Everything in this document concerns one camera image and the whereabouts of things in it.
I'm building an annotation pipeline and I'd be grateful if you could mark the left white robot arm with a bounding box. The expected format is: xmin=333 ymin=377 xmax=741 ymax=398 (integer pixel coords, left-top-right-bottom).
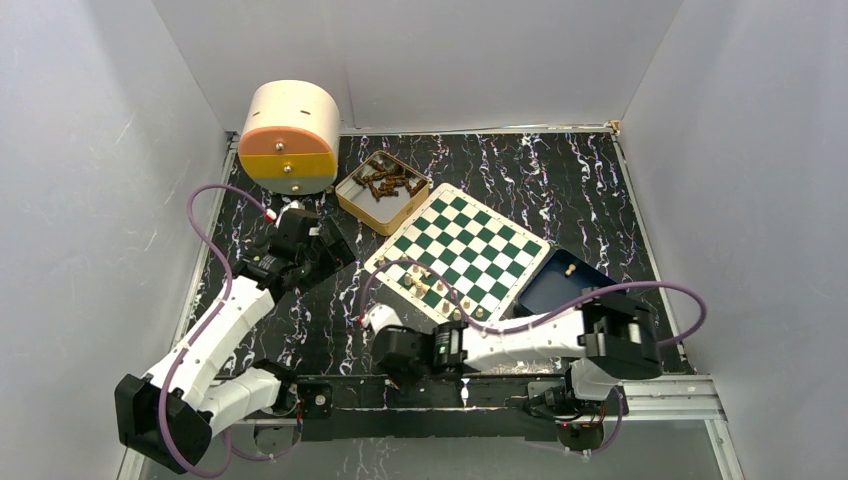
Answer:
xmin=114 ymin=207 xmax=355 ymax=478

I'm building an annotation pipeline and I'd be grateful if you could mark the dark blue tray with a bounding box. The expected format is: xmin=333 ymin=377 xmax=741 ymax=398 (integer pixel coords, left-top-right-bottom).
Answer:
xmin=512 ymin=249 xmax=616 ymax=317

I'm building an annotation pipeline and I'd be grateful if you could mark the pile of dark chess pieces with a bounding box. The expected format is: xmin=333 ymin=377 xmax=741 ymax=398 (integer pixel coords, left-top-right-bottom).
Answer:
xmin=353 ymin=160 xmax=428 ymax=201

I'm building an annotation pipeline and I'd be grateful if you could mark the tan square tin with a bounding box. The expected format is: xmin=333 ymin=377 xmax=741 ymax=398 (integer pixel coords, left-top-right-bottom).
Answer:
xmin=335 ymin=150 xmax=431 ymax=237

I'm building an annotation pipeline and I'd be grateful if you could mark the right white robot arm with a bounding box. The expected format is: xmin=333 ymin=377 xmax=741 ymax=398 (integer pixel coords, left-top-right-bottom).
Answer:
xmin=361 ymin=293 xmax=663 ymax=414

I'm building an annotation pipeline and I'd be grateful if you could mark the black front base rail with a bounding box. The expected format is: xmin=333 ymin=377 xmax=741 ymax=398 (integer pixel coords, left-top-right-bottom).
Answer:
xmin=301 ymin=374 xmax=564 ymax=442

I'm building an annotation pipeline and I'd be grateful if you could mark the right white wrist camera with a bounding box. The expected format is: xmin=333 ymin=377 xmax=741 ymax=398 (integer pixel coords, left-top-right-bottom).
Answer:
xmin=361 ymin=304 xmax=403 ymax=334

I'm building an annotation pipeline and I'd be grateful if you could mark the green white chess board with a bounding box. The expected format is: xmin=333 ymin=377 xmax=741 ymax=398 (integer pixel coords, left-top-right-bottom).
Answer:
xmin=364 ymin=184 xmax=550 ymax=323

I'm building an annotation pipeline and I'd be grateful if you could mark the cream round drawer box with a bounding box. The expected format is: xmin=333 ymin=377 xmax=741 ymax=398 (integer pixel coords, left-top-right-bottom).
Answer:
xmin=238 ymin=80 xmax=341 ymax=195

